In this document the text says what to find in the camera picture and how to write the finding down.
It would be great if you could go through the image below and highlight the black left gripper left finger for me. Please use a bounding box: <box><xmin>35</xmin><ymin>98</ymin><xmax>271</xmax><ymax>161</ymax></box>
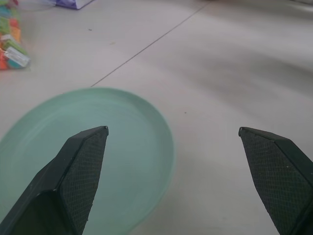
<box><xmin>0</xmin><ymin>125</ymin><xmax>110</xmax><ymax>235</ymax></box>

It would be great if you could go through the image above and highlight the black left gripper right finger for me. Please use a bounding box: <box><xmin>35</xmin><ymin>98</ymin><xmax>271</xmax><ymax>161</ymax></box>
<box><xmin>238</xmin><ymin>126</ymin><xmax>313</xmax><ymax>235</ymax></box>

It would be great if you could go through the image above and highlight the light green round plate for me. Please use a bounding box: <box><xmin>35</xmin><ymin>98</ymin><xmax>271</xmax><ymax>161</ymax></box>
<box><xmin>0</xmin><ymin>87</ymin><xmax>176</xmax><ymax>235</ymax></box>

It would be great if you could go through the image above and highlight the clear bag of colourful blocks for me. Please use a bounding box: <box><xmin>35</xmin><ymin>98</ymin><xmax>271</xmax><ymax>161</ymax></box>
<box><xmin>0</xmin><ymin>0</ymin><xmax>32</xmax><ymax>71</ymax></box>

